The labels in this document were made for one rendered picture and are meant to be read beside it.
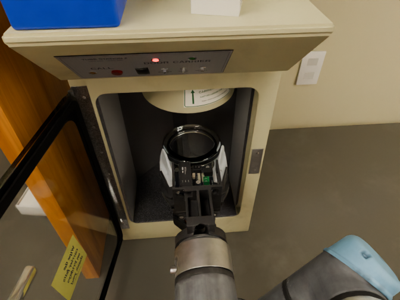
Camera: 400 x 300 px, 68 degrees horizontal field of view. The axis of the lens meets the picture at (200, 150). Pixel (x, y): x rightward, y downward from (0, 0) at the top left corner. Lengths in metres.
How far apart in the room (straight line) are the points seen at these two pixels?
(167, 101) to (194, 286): 0.30
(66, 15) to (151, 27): 0.08
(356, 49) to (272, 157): 0.42
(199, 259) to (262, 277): 0.39
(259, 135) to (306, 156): 0.49
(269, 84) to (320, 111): 0.68
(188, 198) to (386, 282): 0.25
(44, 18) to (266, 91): 0.32
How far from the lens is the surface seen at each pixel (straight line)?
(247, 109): 0.55
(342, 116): 1.22
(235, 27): 0.31
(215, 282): 0.37
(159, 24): 0.32
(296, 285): 0.40
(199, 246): 0.38
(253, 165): 0.60
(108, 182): 0.62
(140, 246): 0.79
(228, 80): 0.47
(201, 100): 0.51
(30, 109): 0.49
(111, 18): 0.31
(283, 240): 0.81
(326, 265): 0.39
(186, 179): 0.43
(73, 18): 0.32
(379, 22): 1.07
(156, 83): 0.46
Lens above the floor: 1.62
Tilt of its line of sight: 44 degrees down
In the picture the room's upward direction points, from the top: straight up
